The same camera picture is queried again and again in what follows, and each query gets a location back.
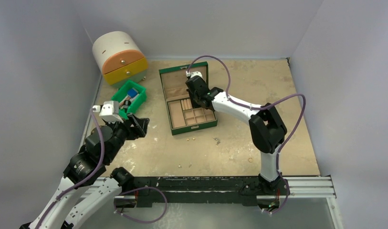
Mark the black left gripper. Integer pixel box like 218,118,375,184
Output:
105,112,148,163

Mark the green jewelry tray insert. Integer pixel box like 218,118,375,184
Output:
167,98,217,130

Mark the green jewelry box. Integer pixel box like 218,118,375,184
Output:
159,64,218,135

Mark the silver chain pendant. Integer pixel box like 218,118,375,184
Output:
213,137,220,146

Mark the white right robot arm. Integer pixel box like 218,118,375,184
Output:
186,72,287,194

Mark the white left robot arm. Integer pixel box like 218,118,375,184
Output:
20,114,150,229

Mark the green plastic bin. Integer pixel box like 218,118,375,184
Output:
111,80,147,118

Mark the black grey marker cap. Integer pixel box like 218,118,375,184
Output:
123,100,132,109

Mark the blue eraser block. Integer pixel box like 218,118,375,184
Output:
127,88,139,98

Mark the white drawer cabinet orange yellow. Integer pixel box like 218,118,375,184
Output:
92,31,148,89

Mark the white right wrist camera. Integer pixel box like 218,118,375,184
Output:
186,71,203,79

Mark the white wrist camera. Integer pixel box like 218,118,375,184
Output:
186,71,203,79
92,100,124,123

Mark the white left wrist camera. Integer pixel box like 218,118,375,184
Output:
92,100,124,123

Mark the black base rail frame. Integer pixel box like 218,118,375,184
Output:
114,176,336,211

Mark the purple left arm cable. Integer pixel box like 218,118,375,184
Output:
34,107,168,229

